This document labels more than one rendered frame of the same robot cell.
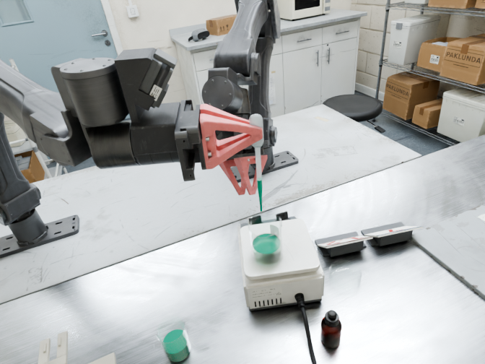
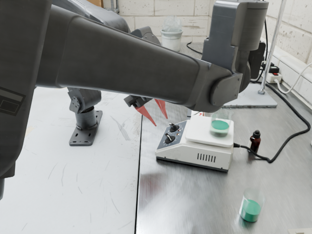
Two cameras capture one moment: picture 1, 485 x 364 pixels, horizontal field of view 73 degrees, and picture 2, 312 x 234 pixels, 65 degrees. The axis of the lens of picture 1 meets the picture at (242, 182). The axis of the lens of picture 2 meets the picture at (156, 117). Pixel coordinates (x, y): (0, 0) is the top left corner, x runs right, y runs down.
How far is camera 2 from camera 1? 64 cm
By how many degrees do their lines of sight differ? 60
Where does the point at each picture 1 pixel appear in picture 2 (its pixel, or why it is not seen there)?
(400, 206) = not seen: hidden behind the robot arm
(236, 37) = (98, 10)
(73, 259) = not seen: outside the picture
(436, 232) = not seen: hidden behind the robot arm
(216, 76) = (146, 33)
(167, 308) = (210, 215)
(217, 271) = (186, 179)
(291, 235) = (204, 121)
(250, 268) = (226, 141)
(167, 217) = (95, 198)
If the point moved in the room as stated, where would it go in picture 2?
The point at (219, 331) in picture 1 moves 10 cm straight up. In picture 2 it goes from (238, 190) to (246, 158)
